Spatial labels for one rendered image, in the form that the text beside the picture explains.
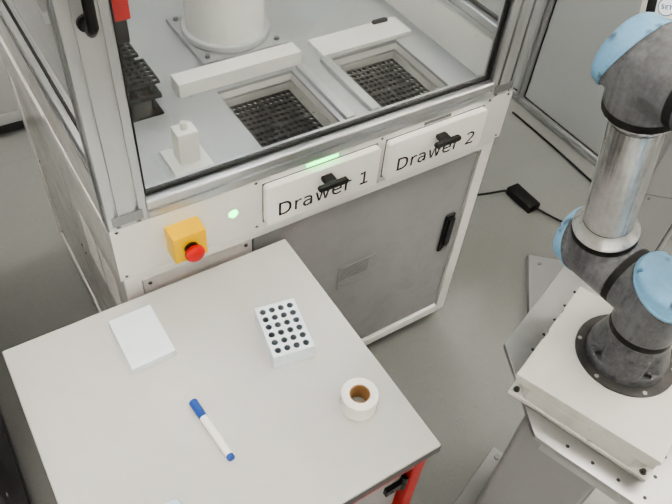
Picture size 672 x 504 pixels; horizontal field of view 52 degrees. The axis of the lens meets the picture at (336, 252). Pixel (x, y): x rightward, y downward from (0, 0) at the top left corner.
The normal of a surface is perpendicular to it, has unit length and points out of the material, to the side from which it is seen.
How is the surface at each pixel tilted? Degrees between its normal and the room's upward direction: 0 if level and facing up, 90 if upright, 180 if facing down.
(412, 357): 0
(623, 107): 101
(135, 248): 90
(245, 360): 0
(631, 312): 91
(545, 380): 2
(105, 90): 90
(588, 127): 90
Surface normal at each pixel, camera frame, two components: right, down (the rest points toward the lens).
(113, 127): 0.53, 0.66
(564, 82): -0.85, 0.35
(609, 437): -0.62, 0.56
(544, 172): 0.07, -0.66
